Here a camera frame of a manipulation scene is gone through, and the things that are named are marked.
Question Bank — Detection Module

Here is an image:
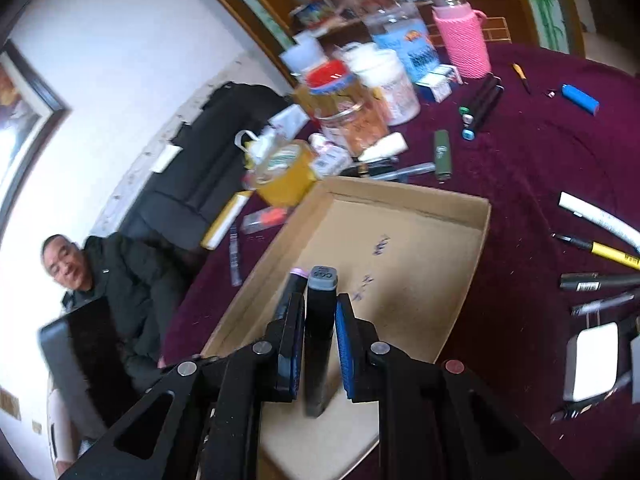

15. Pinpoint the yellow tape roll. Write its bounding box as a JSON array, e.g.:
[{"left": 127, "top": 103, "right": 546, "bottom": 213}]
[{"left": 252, "top": 140, "right": 318, "bottom": 207}]

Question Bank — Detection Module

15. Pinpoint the green-capped black marker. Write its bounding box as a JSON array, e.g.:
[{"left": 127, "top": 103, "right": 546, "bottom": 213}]
[{"left": 459, "top": 74, "right": 493, "bottom": 115}]

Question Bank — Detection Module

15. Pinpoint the pink white packet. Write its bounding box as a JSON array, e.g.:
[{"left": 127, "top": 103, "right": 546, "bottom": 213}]
[{"left": 309, "top": 134, "right": 353, "bottom": 176}]

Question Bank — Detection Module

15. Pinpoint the orange item clear packet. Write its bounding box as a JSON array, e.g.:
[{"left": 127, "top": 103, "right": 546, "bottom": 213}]
[{"left": 240, "top": 206, "right": 291, "bottom": 233}]

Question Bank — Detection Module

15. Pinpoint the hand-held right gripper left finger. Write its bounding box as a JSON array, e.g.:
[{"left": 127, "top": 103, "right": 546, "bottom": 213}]
[{"left": 60, "top": 292, "right": 307, "bottom": 480}]

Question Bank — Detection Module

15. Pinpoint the grey-capped black marker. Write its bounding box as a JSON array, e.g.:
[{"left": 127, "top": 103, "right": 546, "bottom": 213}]
[{"left": 306, "top": 266, "right": 340, "bottom": 418}]

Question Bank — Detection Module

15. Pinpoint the black clear clip pen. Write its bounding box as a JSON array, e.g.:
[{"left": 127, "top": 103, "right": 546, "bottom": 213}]
[{"left": 550, "top": 375, "right": 633, "bottom": 423}]

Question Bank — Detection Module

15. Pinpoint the yellow black pen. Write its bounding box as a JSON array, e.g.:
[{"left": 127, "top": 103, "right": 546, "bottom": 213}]
[{"left": 551, "top": 232, "right": 640, "bottom": 272}]

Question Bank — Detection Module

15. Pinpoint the shallow cardboard box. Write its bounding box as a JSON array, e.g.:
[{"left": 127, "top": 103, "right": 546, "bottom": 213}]
[{"left": 200, "top": 176, "right": 492, "bottom": 480}]

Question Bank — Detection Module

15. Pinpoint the group of markers on table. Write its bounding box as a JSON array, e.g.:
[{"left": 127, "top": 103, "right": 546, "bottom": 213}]
[{"left": 462, "top": 82, "right": 503, "bottom": 142}]

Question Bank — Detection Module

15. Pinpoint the white marker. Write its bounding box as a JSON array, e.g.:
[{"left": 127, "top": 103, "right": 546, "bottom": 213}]
[{"left": 558, "top": 191, "right": 640, "bottom": 255}]

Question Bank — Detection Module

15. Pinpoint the white-capped black marker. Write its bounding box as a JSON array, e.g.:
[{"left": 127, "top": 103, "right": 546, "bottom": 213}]
[{"left": 462, "top": 77, "right": 501, "bottom": 126}]

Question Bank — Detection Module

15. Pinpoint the short orange black pen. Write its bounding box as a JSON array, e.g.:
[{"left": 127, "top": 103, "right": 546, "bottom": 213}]
[{"left": 512, "top": 62, "right": 532, "bottom": 95}]

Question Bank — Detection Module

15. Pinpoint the silver pen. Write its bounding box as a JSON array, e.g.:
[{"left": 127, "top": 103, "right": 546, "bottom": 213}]
[{"left": 385, "top": 161, "right": 437, "bottom": 182}]

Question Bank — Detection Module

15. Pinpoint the purple-capped black marker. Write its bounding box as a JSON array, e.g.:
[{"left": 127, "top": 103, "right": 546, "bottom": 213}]
[{"left": 272, "top": 269, "right": 310, "bottom": 331}]

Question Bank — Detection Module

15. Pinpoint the white pouch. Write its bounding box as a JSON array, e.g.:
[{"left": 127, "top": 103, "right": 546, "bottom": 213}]
[{"left": 267, "top": 105, "right": 311, "bottom": 138}]

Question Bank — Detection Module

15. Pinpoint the black chair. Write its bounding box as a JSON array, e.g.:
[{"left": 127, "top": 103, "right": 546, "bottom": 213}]
[{"left": 39, "top": 300, "right": 151, "bottom": 441}]

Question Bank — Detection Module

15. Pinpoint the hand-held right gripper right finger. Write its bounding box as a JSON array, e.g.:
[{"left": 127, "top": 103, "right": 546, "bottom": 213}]
[{"left": 334, "top": 292, "right": 576, "bottom": 480}]

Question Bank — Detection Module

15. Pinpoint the white tube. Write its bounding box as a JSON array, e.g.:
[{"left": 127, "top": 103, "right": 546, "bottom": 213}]
[{"left": 359, "top": 132, "right": 408, "bottom": 162}]

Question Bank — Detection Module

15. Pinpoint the wooden cabinet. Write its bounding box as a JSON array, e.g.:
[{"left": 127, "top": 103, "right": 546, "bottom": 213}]
[{"left": 280, "top": 0, "right": 526, "bottom": 48}]

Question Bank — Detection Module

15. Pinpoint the clear blue pen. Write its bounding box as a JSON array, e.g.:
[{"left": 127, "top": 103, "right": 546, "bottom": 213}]
[{"left": 227, "top": 225, "right": 242, "bottom": 287}]

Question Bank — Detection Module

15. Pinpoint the bamboo painted frame strip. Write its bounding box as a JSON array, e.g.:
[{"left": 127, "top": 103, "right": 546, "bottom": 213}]
[
  {"left": 220, "top": 0, "right": 296, "bottom": 48},
  {"left": 517, "top": 0, "right": 571, "bottom": 53}
]

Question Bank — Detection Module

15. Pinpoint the translucent white cup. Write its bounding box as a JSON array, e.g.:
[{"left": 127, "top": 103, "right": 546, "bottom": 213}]
[{"left": 280, "top": 37, "right": 328, "bottom": 78}]

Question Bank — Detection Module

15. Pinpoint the colourful printed box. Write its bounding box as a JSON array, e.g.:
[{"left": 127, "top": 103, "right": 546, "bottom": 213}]
[{"left": 292, "top": 2, "right": 336, "bottom": 31}]

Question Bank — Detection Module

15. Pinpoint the black bag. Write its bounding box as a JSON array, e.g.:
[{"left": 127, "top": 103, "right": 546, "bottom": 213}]
[{"left": 122, "top": 81, "right": 296, "bottom": 251}]

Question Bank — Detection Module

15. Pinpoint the white plastic tub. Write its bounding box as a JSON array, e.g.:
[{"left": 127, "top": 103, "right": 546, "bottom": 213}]
[{"left": 350, "top": 50, "right": 422, "bottom": 126}]

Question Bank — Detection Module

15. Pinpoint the clear gel pen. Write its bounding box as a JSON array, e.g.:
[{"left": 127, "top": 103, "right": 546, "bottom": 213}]
[{"left": 571, "top": 291, "right": 640, "bottom": 317}]

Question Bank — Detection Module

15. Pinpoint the blue lighter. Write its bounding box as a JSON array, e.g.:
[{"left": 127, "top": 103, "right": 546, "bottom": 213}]
[{"left": 561, "top": 83, "right": 600, "bottom": 116}]

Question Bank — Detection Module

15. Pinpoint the yellow flat box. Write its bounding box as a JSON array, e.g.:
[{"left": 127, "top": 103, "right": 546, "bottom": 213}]
[{"left": 201, "top": 191, "right": 253, "bottom": 251}]

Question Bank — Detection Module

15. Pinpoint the small blue white box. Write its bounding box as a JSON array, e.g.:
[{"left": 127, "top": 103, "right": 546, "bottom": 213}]
[{"left": 416, "top": 65, "right": 463, "bottom": 103}]

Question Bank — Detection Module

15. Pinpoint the blue-label clear jar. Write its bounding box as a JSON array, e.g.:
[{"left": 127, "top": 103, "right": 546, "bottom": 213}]
[{"left": 362, "top": 2, "right": 441, "bottom": 83}]

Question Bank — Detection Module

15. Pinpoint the maroon velvet tablecloth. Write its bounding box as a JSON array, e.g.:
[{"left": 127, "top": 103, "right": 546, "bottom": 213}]
[{"left": 160, "top": 42, "right": 640, "bottom": 480}]

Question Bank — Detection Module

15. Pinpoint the framed wall picture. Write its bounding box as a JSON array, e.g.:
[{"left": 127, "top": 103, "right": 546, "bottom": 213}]
[{"left": 0, "top": 40, "right": 68, "bottom": 231}]

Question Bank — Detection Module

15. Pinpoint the white carrier bag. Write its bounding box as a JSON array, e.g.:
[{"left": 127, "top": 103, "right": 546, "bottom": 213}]
[{"left": 235, "top": 125, "right": 291, "bottom": 171}]

